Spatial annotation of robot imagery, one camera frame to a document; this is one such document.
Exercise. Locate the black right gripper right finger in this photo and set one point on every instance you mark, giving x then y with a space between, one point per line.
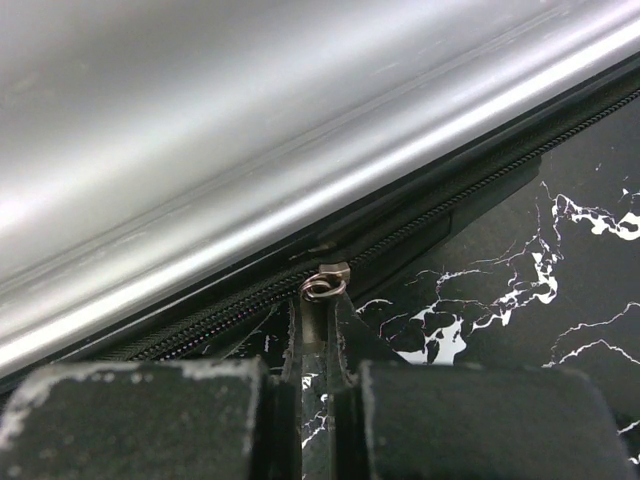
394 420

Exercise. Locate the metal zipper pull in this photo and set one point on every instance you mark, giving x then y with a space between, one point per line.
329 281

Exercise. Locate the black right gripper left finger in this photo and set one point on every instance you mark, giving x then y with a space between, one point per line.
227 412

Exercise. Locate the space astronaut hard-shell suitcase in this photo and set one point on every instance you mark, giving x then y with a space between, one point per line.
146 145

